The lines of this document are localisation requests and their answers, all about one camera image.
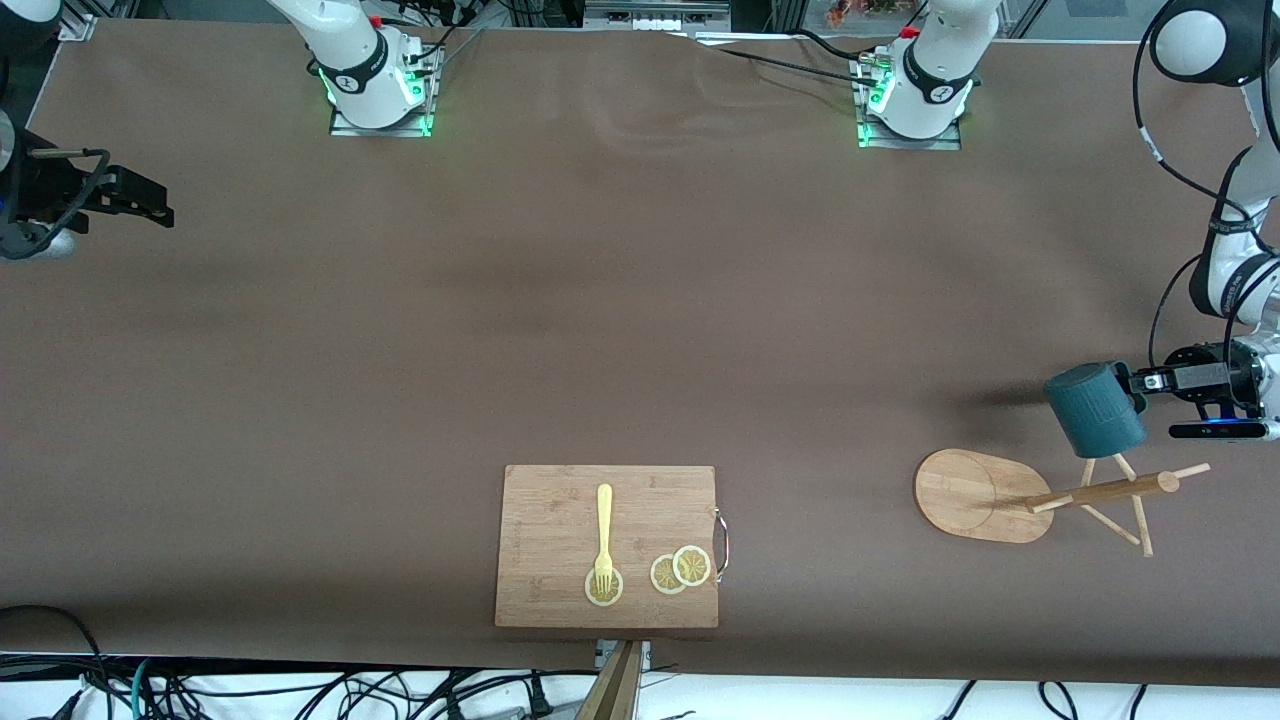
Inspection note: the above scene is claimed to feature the brown table cover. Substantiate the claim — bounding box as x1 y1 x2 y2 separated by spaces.
0 18 1280 689

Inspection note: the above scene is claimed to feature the white power strip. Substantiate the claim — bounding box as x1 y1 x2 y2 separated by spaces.
584 0 733 32

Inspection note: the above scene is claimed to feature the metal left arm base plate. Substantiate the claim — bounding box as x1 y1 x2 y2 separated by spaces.
855 55 964 152

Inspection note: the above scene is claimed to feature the black base cable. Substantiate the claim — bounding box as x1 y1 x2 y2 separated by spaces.
712 48 873 89
792 28 881 65

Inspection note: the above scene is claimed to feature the wooden mug rack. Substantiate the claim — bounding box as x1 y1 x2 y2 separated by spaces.
914 448 1211 558

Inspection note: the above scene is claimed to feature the yellow plastic fork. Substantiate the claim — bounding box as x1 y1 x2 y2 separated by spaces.
594 484 615 597

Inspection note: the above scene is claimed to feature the black floor cable loop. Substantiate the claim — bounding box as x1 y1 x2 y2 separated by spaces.
0 604 113 720

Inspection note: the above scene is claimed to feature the bamboo cutting board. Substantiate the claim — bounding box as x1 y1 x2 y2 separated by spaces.
494 464 731 630

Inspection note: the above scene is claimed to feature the teal mug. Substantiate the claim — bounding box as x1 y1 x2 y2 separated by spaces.
1044 361 1149 461

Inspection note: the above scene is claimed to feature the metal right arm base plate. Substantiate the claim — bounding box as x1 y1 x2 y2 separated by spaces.
328 45 442 139

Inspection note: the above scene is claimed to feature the wooden post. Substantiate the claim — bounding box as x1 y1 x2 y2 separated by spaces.
574 641 642 720

